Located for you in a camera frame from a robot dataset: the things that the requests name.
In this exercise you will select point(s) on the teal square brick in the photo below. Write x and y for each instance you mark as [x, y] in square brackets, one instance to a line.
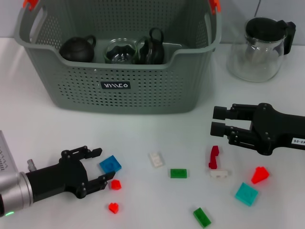
[246, 194]

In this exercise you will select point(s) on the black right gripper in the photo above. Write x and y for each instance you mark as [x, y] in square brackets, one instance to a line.
[274, 128]

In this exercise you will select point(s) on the glass teacup black sleeve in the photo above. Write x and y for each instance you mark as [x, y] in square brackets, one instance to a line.
[156, 51]
[121, 53]

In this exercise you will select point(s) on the glass pitcher black lid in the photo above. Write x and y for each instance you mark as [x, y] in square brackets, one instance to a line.
[257, 62]

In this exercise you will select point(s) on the dark red curved brick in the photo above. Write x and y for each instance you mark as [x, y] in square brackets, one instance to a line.
[214, 156]

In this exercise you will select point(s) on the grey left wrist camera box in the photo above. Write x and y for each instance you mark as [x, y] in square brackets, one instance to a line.
[6, 152]

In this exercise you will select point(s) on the grey perforated plastic storage bin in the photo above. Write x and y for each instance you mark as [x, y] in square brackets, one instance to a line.
[143, 95]

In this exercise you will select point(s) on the white notched brick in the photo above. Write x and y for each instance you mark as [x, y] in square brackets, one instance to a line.
[219, 174]

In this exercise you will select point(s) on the flat green plate brick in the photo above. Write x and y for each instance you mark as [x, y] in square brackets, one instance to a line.
[202, 217]

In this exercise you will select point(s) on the blue square brick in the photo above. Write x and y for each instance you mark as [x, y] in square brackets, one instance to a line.
[110, 165]

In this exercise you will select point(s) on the black clay teapot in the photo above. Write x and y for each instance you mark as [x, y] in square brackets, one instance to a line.
[76, 51]

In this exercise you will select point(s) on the small red brick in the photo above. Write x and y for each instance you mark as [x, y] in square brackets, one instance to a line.
[113, 208]
[116, 185]

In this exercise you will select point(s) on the green two-stud brick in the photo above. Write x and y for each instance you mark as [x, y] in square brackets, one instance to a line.
[178, 173]

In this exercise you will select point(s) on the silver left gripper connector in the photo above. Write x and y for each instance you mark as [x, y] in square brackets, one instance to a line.
[31, 165]

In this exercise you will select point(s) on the white two-stud brick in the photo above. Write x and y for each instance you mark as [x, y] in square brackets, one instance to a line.
[156, 160]

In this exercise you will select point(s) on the orange-red slope brick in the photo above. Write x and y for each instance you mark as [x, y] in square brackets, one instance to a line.
[259, 175]

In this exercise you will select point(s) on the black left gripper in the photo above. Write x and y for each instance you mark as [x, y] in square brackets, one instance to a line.
[57, 179]

